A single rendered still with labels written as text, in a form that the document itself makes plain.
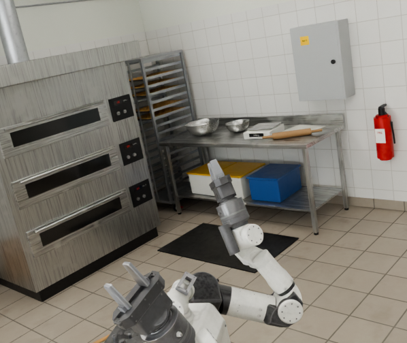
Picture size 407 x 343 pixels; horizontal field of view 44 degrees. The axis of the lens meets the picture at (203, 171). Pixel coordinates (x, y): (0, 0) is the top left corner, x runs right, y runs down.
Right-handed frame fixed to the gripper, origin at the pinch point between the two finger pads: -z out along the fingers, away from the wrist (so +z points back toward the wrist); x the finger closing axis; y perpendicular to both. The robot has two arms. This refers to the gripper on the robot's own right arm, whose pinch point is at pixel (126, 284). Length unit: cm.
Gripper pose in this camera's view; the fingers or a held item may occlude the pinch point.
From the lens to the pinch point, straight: 97.7
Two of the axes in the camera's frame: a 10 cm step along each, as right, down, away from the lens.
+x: 5.6, -6.5, 5.1
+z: 5.2, 7.6, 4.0
